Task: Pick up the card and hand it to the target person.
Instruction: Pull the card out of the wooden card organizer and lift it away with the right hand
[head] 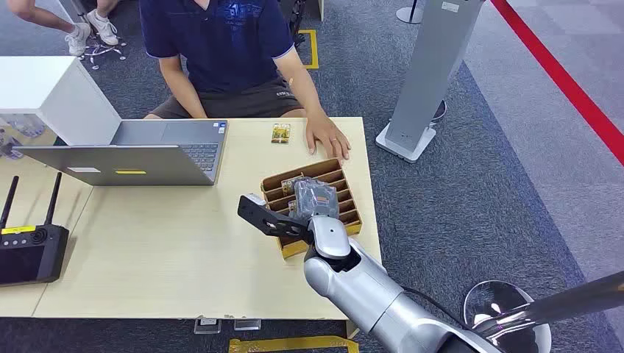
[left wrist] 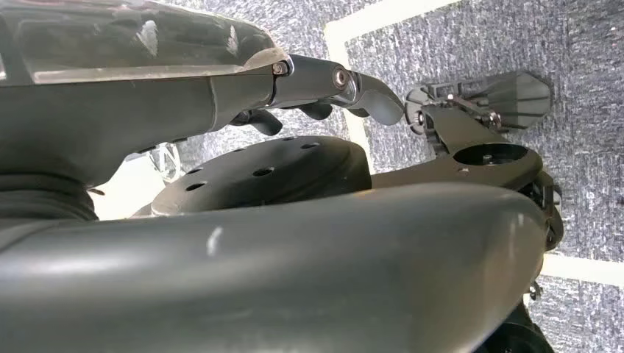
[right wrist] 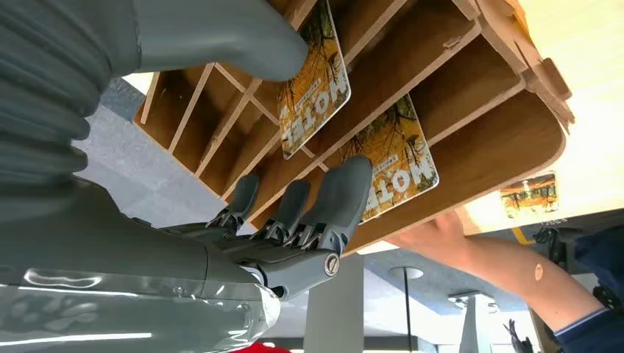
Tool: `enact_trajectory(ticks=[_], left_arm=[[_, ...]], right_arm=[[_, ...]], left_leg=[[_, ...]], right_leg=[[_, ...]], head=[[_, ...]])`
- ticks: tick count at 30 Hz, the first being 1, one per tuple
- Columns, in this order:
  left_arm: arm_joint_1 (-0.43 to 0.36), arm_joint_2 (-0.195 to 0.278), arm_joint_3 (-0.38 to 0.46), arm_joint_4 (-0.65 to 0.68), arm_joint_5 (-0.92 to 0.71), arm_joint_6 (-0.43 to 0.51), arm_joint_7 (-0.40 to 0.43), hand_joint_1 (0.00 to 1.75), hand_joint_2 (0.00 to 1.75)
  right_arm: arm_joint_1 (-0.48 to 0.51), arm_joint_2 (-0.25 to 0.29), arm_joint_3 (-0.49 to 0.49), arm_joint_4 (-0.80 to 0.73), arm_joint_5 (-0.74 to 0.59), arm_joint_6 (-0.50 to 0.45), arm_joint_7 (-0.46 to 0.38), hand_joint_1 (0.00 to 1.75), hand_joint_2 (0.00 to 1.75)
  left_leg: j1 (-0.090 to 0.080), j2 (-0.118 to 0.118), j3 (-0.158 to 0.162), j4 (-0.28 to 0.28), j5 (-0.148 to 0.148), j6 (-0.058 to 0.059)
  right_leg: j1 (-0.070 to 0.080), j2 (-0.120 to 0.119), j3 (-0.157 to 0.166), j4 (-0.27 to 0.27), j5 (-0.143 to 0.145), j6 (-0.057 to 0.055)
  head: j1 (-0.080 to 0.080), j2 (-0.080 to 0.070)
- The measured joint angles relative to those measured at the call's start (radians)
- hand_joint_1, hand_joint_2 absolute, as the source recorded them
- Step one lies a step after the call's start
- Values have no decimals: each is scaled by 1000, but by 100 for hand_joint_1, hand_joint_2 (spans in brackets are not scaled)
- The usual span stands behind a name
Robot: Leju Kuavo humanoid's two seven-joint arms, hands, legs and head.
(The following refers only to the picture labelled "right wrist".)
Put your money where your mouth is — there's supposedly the yellow hotel key card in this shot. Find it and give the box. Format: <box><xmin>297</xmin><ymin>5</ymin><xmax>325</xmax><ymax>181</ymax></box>
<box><xmin>500</xmin><ymin>173</ymin><xmax>561</xmax><ymax>219</ymax></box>
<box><xmin>277</xmin><ymin>0</ymin><xmax>353</xmax><ymax>161</ymax></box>
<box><xmin>338</xmin><ymin>93</ymin><xmax>440</xmax><ymax>224</ymax></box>

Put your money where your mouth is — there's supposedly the wooden slotted card rack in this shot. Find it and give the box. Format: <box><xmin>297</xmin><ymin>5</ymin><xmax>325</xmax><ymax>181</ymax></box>
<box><xmin>132</xmin><ymin>0</ymin><xmax>576</xmax><ymax>257</ymax></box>

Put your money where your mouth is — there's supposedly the person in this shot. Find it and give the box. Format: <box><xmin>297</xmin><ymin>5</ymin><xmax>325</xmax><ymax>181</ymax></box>
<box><xmin>553</xmin><ymin>224</ymin><xmax>624</xmax><ymax>353</ymax></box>

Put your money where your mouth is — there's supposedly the round white ceiling lamp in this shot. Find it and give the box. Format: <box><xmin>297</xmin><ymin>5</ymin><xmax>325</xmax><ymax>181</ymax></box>
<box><xmin>388</xmin><ymin>265</ymin><xmax>425</xmax><ymax>282</ymax></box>

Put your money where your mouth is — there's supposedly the thin black pole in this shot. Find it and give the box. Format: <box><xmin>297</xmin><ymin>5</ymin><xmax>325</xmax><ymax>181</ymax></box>
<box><xmin>403</xmin><ymin>268</ymin><xmax>414</xmax><ymax>353</ymax></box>

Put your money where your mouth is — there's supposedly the white square pillar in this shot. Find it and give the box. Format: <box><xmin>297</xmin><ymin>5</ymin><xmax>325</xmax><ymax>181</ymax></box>
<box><xmin>302</xmin><ymin>253</ymin><xmax>366</xmax><ymax>353</ymax></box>

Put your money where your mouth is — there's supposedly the black equipment stand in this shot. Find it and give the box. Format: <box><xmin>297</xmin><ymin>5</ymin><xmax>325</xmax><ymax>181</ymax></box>
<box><xmin>532</xmin><ymin>226</ymin><xmax>582</xmax><ymax>274</ymax></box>

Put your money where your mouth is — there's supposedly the small black object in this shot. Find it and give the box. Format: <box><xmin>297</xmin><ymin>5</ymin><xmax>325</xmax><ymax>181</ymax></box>
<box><xmin>503</xmin><ymin>318</ymin><xmax>536</xmax><ymax>353</ymax></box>

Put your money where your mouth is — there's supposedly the red object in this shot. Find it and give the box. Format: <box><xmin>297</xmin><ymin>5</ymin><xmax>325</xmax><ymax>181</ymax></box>
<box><xmin>229</xmin><ymin>341</ymin><xmax>292</xmax><ymax>353</ymax></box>

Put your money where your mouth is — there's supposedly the white pedestal fixture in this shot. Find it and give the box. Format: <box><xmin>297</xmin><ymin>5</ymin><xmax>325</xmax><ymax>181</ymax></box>
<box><xmin>447</xmin><ymin>290</ymin><xmax>502</xmax><ymax>353</ymax></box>

